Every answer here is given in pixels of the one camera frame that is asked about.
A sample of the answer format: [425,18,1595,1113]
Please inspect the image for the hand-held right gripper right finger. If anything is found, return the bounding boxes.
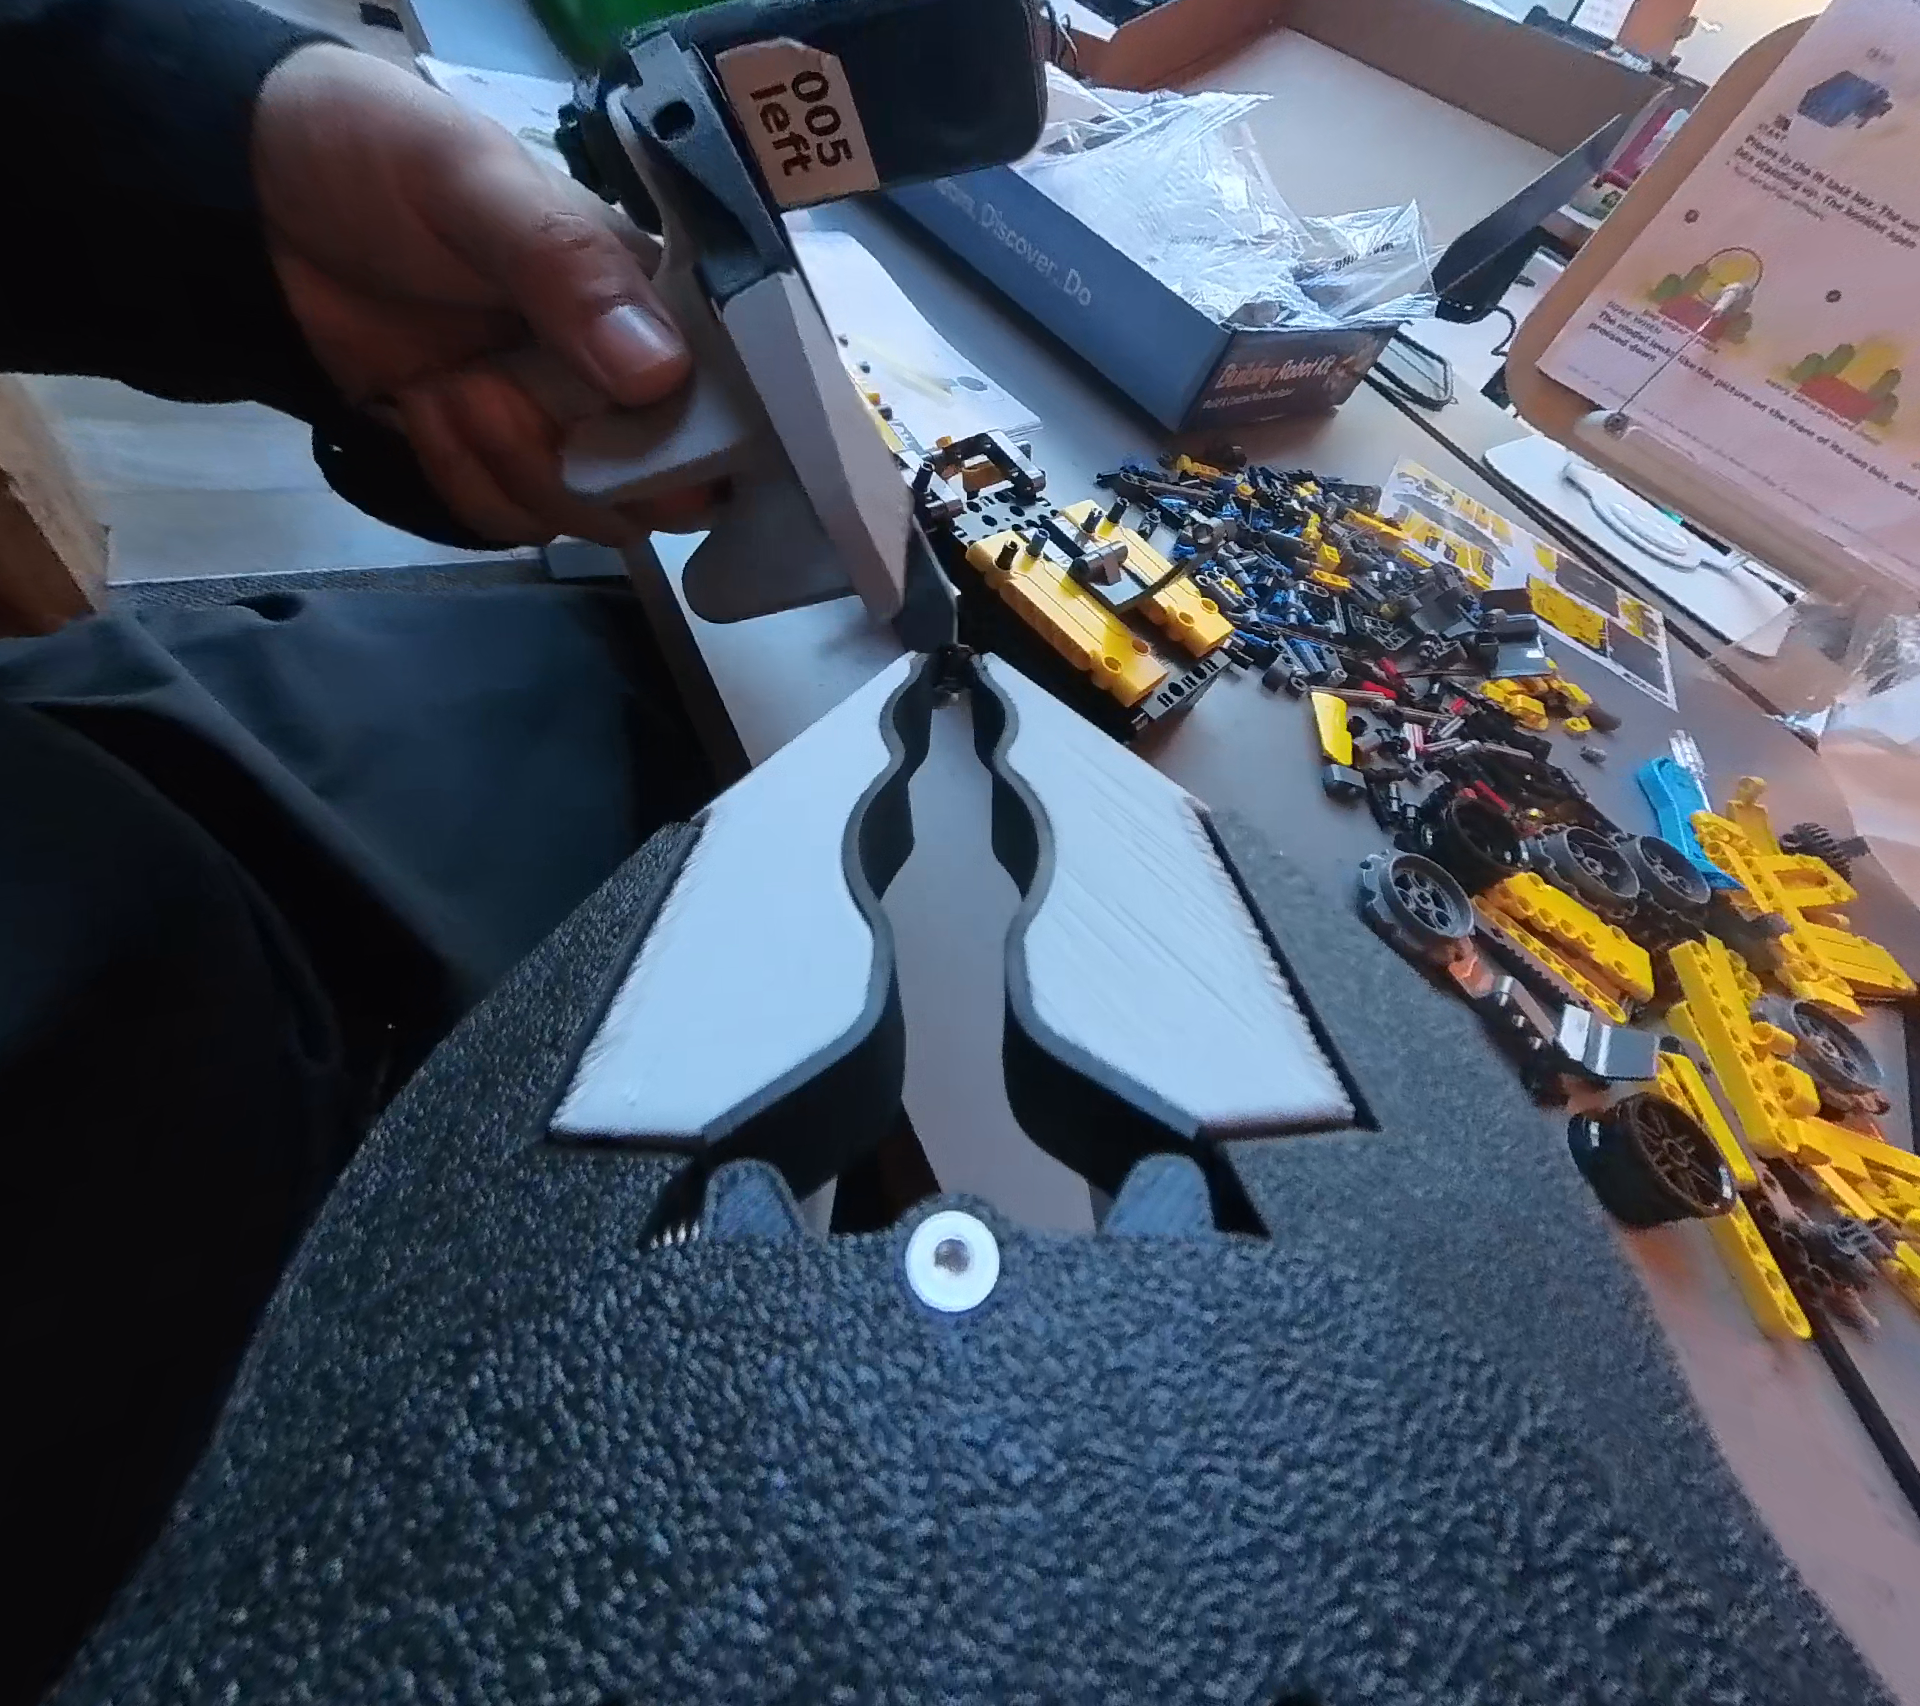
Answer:
[958,652,1363,1212]

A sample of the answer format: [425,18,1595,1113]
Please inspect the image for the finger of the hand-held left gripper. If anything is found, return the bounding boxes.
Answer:
[686,472,870,629]
[717,268,966,654]

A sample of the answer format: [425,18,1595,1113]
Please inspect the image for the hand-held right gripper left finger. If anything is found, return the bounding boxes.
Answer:
[552,648,946,1207]

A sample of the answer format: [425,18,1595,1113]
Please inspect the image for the yellow black brick model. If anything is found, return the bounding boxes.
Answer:
[901,432,1239,740]

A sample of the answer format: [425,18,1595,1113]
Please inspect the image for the pile of small brick parts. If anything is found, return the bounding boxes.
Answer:
[1093,453,1627,839]

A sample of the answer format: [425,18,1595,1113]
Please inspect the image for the grey desk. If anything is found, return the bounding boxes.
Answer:
[376,0,1920,1633]

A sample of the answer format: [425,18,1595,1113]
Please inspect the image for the person's left hand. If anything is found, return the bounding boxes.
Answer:
[246,41,698,553]

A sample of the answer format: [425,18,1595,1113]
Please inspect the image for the grey sprocket wheel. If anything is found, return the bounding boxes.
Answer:
[1358,848,1477,966]

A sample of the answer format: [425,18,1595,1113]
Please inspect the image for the blue cardboard kit box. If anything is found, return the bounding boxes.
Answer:
[885,162,1402,424]

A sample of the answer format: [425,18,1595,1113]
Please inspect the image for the brown cardboard tray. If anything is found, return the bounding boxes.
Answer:
[1079,0,1673,238]

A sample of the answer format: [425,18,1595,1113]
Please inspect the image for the grey curved panel piece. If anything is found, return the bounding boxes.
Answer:
[1559,1009,1657,1092]

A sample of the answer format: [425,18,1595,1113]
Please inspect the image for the person's black trousers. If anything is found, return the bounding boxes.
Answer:
[0,581,752,1706]

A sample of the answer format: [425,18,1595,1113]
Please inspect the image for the blue brick separator tool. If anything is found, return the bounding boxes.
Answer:
[1635,757,1742,891]

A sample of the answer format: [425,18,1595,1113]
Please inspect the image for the yellow black sticker sheet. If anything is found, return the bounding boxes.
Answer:
[1380,461,1673,710]

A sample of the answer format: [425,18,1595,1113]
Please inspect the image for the pile of yellow brick beams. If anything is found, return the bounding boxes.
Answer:
[1476,777,1920,1339]

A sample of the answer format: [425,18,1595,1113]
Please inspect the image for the white stand base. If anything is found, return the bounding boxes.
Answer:
[1485,432,1801,651]

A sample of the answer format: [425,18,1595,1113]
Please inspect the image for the black tablet stand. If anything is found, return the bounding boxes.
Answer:
[1388,108,1636,409]

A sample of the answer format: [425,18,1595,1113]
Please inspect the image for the clear plastic bag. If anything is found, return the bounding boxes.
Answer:
[1709,567,1920,867]

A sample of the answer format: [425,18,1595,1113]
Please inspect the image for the instruction sheet on stand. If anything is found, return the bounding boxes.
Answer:
[1503,11,1920,605]

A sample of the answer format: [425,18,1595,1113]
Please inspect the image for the printed instruction sheet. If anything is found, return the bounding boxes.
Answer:
[1543,0,1920,448]

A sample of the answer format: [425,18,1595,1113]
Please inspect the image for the metal wire page holder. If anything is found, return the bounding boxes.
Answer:
[1595,287,1747,435]

